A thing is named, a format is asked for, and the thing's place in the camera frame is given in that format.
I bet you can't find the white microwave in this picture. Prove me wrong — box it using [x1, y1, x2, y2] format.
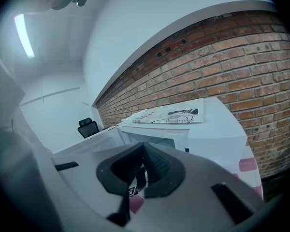
[50, 97, 248, 178]

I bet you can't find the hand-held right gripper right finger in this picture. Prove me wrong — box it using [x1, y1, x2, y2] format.
[143, 142, 186, 199]

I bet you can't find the white printed paper booklet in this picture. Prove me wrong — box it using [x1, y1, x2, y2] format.
[131, 98, 205, 125]

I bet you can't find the black office chair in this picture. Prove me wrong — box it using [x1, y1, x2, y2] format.
[77, 117, 99, 139]

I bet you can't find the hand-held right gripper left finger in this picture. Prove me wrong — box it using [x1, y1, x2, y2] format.
[96, 142, 144, 227]

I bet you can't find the long ceiling light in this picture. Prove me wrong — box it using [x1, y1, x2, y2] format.
[14, 14, 36, 59]

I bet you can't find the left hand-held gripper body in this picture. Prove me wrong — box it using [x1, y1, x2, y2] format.
[126, 166, 146, 198]

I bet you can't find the pink white checkered tablecloth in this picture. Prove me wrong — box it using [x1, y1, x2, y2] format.
[128, 141, 265, 215]

